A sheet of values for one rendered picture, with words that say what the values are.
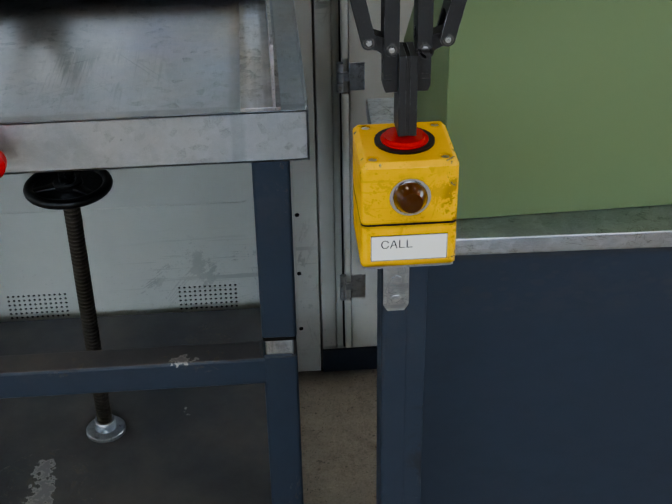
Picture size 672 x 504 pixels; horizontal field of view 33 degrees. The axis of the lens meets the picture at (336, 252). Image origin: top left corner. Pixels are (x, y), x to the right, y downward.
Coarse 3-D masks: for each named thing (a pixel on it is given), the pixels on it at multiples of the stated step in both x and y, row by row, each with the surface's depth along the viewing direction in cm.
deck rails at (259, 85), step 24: (240, 0) 139; (264, 0) 139; (240, 24) 132; (264, 24) 132; (240, 48) 126; (264, 48) 126; (240, 72) 120; (264, 72) 120; (240, 96) 115; (264, 96) 115
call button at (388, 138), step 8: (392, 128) 95; (384, 136) 94; (392, 136) 94; (408, 136) 94; (416, 136) 94; (424, 136) 94; (384, 144) 93; (392, 144) 93; (400, 144) 93; (408, 144) 93; (416, 144) 93; (424, 144) 93
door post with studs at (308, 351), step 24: (312, 96) 186; (312, 120) 188; (312, 144) 190; (312, 168) 193; (312, 192) 195; (312, 216) 198; (312, 240) 200; (312, 264) 203; (312, 288) 205; (312, 312) 208; (312, 336) 211; (312, 360) 214
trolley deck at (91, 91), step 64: (0, 0) 142; (64, 0) 142; (128, 0) 141; (192, 0) 141; (0, 64) 124; (64, 64) 124; (128, 64) 124; (192, 64) 123; (0, 128) 112; (64, 128) 112; (128, 128) 113; (192, 128) 113; (256, 128) 114
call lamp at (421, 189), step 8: (400, 184) 92; (408, 184) 91; (416, 184) 91; (424, 184) 92; (392, 192) 92; (400, 192) 91; (408, 192) 91; (416, 192) 91; (424, 192) 92; (392, 200) 92; (400, 200) 91; (408, 200) 91; (416, 200) 91; (424, 200) 92; (400, 208) 92; (408, 208) 92; (416, 208) 92; (424, 208) 93
